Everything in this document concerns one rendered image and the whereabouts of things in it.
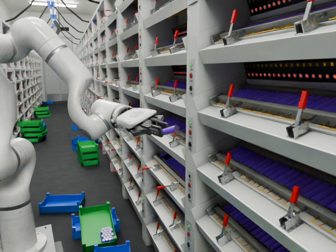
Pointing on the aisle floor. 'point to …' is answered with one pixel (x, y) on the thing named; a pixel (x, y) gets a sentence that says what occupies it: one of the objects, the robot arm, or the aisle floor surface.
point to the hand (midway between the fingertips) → (160, 128)
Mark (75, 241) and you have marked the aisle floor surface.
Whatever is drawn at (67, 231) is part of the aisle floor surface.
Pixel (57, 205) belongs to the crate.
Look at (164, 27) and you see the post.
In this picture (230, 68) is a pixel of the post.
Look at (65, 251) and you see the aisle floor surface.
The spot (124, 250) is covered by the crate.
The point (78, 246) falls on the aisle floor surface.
